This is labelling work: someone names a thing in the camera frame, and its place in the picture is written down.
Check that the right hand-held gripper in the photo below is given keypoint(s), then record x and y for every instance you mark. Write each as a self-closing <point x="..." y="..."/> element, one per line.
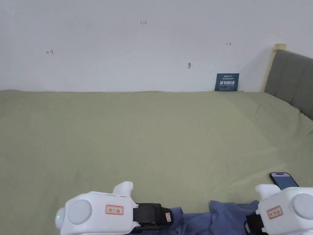
<point x="288" y="210"/>

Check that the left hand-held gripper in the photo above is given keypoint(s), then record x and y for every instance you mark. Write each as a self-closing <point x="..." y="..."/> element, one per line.
<point x="97" y="210"/>

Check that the dark blue shirt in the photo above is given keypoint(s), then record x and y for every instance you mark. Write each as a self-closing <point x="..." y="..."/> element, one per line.
<point x="215" y="220"/>

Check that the black smartphone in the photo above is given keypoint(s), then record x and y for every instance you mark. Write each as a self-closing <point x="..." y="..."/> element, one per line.
<point x="284" y="180"/>

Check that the bed with pale green sheet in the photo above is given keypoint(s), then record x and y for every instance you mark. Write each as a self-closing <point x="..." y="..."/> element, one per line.
<point x="137" y="137"/>

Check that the grey padded headboard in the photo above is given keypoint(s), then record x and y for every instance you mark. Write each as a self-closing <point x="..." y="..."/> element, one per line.
<point x="291" y="73"/>

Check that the dark blue card sign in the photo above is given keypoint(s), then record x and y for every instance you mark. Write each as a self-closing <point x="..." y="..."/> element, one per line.
<point x="227" y="82"/>

